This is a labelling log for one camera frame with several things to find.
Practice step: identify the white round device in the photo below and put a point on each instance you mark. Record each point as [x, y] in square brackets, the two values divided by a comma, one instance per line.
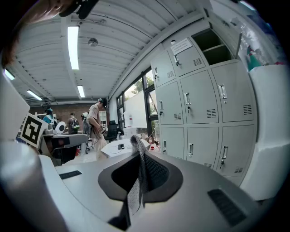
[60, 127]

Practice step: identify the white cardboard box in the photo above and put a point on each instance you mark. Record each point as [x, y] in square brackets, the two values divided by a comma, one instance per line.
[130, 132]

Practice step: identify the white shelf unit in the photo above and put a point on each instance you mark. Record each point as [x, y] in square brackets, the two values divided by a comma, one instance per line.
[102, 116]

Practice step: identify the white board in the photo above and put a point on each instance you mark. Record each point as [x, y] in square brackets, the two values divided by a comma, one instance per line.
[136, 111]

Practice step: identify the white paper notice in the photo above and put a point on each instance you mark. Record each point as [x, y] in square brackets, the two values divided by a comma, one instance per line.
[181, 46]

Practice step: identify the black power bank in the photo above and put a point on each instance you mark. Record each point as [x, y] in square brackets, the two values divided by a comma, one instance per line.
[120, 146]

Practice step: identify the fluorescent ceiling light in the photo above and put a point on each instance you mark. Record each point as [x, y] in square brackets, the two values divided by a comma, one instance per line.
[81, 91]
[73, 47]
[9, 74]
[34, 95]

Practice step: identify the white low partition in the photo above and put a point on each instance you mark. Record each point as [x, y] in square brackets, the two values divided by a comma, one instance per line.
[269, 136]

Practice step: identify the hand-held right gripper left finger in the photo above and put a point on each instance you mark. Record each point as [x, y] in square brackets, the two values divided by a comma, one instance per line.
[90, 181]

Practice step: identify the black office chair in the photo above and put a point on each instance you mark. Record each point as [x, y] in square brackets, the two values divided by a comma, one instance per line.
[112, 130]

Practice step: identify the black framed window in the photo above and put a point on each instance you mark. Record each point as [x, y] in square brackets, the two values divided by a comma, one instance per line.
[137, 87]

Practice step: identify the black head-worn camera mount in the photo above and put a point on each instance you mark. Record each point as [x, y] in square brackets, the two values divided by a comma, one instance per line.
[83, 9]

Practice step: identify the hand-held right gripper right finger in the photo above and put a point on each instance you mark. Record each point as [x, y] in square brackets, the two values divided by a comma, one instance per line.
[192, 192]

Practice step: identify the round ceiling sensor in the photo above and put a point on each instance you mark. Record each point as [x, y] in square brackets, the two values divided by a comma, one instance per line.
[93, 42]

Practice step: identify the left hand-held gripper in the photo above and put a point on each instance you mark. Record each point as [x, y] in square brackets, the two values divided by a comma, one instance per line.
[13, 113]

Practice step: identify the grey mesh wiping cloth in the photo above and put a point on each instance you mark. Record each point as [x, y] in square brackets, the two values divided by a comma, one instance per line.
[141, 172]

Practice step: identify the white table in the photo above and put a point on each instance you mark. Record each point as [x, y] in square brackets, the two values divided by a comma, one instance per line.
[113, 147]

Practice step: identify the teal green sheet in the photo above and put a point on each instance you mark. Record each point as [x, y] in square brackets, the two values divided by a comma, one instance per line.
[252, 61]

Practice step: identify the grey metal locker cabinet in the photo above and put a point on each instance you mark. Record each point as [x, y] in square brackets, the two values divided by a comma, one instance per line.
[199, 106]

